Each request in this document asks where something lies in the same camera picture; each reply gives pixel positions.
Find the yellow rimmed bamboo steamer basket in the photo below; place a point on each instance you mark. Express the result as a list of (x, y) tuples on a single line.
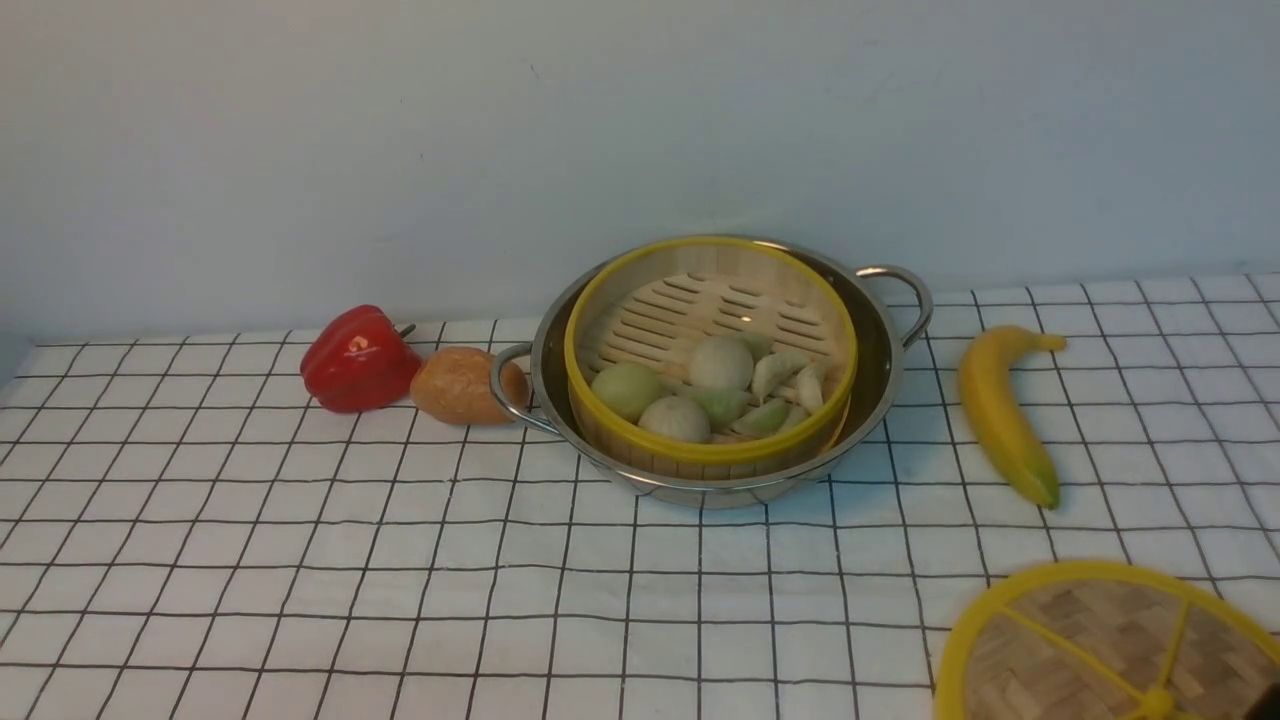
[(653, 305)]

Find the yellow rimmed woven steamer lid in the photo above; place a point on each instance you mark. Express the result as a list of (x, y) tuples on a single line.
[(1093, 639)]

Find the pale yellow round bun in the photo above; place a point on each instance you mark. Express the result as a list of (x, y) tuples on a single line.
[(628, 389)]

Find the white round bun lower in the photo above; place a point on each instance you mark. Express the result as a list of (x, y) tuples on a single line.
[(678, 418)]

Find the white round bun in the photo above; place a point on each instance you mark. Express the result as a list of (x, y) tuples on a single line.
[(678, 418), (721, 362)]

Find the white round bun upper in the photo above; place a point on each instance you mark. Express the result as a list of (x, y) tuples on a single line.
[(721, 362)]

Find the brown potato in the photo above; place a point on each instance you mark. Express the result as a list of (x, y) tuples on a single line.
[(453, 386)]

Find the red bell pepper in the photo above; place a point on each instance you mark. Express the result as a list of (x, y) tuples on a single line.
[(360, 362)]

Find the yellow banana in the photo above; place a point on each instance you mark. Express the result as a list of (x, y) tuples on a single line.
[(991, 406)]

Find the white grid tablecloth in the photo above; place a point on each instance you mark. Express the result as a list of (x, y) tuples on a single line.
[(187, 534)]

